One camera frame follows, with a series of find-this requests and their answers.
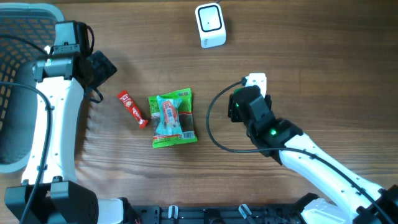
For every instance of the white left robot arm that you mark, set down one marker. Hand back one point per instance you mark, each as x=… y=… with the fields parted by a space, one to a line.
x=49 y=192

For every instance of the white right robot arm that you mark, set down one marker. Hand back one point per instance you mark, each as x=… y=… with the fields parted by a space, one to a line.
x=353 y=198

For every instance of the light blue snack packet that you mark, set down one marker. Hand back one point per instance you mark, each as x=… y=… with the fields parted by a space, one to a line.
x=164 y=128

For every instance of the red Nescafe coffee stick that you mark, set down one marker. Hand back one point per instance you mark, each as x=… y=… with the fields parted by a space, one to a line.
x=130 y=105

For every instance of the small orange box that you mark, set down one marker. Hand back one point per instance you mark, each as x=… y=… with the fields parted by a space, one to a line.
x=170 y=112

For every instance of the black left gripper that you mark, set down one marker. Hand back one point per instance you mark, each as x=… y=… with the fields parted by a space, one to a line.
x=104 y=67

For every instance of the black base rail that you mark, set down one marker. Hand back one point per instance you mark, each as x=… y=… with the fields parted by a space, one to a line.
x=268 y=214

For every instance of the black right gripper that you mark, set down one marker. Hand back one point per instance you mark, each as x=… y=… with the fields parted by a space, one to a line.
x=234 y=112

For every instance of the green snack bag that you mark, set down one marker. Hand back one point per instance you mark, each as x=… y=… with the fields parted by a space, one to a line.
x=185 y=116

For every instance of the white barcode scanner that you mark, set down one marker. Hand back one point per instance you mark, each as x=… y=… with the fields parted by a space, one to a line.
x=211 y=25

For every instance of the grey plastic basket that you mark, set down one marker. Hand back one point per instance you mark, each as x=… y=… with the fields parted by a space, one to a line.
x=26 y=29

